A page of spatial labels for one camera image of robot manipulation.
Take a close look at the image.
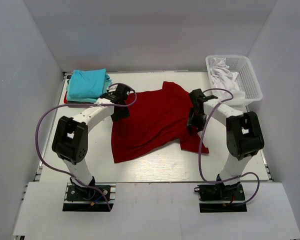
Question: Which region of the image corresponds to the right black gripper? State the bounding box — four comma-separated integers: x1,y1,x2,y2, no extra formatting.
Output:
187,107,208,132

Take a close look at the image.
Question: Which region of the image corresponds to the dark red t-shirt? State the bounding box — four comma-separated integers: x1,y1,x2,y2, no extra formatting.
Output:
111,81,209,164

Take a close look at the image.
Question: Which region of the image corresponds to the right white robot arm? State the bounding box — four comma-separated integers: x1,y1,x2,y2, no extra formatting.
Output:
187,88,265,200

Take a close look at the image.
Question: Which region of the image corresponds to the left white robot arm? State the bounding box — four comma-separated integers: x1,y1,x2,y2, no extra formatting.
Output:
52,83,135,200

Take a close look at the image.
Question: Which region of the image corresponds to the folded teal t-shirt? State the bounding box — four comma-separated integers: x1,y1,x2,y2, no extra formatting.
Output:
66,73,113,104

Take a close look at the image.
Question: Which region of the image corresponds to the folded light blue t-shirt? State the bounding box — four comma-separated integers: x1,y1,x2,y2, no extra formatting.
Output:
67,68,107,99

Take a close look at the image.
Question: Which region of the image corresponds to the crumpled white t-shirt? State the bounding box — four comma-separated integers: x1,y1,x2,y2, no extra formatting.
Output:
209,57,246,100

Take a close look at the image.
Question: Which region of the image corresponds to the folded red t-shirt bottom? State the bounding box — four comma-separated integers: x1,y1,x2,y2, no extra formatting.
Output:
63,92,91,104

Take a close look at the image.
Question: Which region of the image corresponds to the white plastic laundry basket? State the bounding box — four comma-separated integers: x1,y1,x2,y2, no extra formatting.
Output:
205,55,263,106

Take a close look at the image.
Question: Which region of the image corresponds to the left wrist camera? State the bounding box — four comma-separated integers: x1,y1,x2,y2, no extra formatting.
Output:
99,91,123,102

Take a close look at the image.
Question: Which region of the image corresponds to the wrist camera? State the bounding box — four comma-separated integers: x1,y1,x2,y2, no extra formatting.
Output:
99,91,123,102
199,94,218,103

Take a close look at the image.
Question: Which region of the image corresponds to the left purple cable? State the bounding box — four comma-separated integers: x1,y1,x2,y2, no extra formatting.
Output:
35,84,138,211

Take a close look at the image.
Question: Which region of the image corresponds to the purple cable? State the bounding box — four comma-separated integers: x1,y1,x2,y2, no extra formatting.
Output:
35,84,138,211
197,88,260,208

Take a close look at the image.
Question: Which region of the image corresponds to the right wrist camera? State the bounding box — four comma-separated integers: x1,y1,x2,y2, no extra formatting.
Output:
199,94,218,103

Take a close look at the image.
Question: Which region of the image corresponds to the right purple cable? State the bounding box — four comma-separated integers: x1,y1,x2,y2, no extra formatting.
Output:
197,88,260,208

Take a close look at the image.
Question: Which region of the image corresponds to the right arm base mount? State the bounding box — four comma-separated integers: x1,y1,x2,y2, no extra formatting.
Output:
193,182,247,213

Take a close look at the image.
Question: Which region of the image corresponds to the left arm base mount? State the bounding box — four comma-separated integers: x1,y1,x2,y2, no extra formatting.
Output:
62,183,116,213

